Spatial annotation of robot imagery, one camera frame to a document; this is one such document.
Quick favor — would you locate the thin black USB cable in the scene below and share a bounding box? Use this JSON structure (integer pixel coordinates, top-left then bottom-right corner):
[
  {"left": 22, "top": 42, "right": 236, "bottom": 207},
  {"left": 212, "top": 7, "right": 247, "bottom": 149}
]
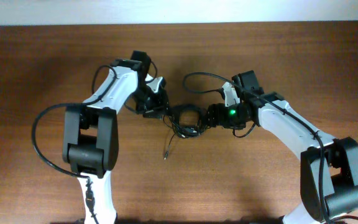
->
[{"left": 163, "top": 118, "right": 198, "bottom": 161}]

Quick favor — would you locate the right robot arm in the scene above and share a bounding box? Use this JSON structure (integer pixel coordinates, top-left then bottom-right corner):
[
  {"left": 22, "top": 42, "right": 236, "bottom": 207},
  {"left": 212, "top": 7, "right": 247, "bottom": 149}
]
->
[{"left": 204, "top": 71, "right": 358, "bottom": 223}]

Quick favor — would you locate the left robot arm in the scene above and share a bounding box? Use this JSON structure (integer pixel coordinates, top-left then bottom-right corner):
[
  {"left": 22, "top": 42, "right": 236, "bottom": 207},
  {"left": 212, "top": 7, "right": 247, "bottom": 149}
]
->
[{"left": 63, "top": 50, "right": 168, "bottom": 223}]

